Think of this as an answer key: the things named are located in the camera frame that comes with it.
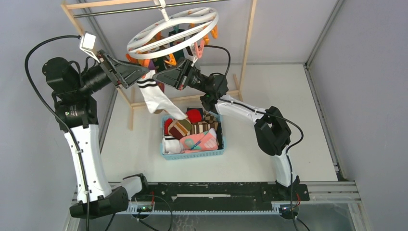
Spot light blue plastic basket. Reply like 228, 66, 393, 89
159, 112, 227, 160

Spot pink clothespin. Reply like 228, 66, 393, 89
194, 39, 205, 59

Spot orange clothespin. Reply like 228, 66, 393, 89
164, 53, 177, 66

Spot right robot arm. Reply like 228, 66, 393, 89
153, 58, 297, 200

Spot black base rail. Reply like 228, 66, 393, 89
132, 182, 310, 213

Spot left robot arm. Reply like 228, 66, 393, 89
42, 51, 151, 219

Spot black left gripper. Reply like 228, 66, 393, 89
76, 49, 149, 95

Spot white black striped sock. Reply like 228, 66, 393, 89
136, 70, 187, 120

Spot white round sock hanger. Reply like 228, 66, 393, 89
127, 2, 219, 60

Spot metal hanging rod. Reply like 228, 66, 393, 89
74, 0, 228, 18

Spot wooden drying rack frame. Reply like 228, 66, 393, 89
61, 0, 257, 131

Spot red sock in basket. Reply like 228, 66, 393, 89
186, 109, 203, 124

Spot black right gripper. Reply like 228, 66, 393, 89
153, 57, 210, 94

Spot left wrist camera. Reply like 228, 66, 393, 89
79, 31, 96, 52

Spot brown white striped sock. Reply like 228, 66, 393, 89
189, 121, 219, 135

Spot maroon tan striped sock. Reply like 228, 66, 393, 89
168, 118, 192, 140

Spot pink sock in basket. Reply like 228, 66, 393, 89
179, 128, 218, 153

